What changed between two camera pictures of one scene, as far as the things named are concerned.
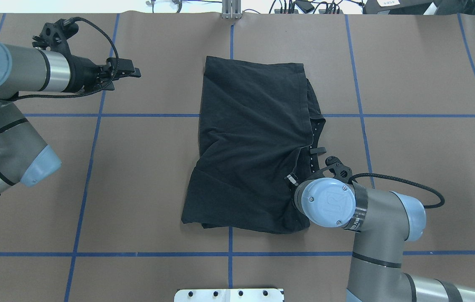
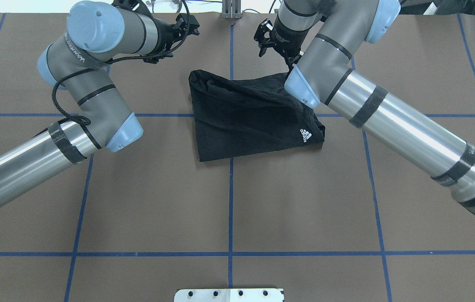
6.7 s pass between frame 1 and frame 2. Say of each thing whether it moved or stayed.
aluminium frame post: stayed
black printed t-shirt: moved
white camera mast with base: stayed
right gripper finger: moved
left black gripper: moved
